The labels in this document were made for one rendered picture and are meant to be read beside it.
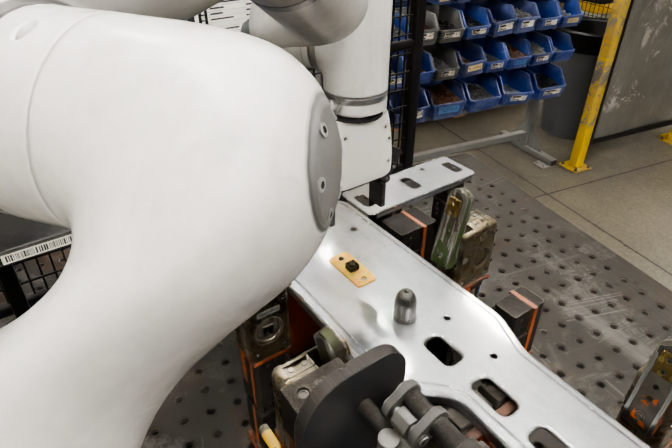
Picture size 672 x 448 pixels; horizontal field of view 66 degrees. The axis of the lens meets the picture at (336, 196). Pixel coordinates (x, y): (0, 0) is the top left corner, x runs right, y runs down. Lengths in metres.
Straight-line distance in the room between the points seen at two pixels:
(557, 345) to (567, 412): 0.52
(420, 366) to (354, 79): 0.37
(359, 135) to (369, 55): 0.11
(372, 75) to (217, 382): 0.69
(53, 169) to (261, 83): 0.08
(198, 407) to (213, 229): 0.90
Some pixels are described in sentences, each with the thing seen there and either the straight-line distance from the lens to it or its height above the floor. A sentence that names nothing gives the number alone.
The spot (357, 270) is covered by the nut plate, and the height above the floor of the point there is 1.00.
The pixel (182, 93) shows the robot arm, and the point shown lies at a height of 1.47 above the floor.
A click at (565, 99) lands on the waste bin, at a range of 3.83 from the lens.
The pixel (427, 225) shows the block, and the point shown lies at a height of 0.98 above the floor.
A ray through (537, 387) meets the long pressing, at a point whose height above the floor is 1.00.
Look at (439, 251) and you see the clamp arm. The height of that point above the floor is 1.01.
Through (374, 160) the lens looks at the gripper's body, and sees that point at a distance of 0.72.
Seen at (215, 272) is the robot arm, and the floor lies 1.42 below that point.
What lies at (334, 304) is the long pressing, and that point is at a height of 1.00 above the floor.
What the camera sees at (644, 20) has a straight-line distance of 3.47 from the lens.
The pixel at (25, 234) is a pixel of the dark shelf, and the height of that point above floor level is 1.03.
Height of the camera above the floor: 1.53
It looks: 31 degrees down
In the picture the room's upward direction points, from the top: straight up
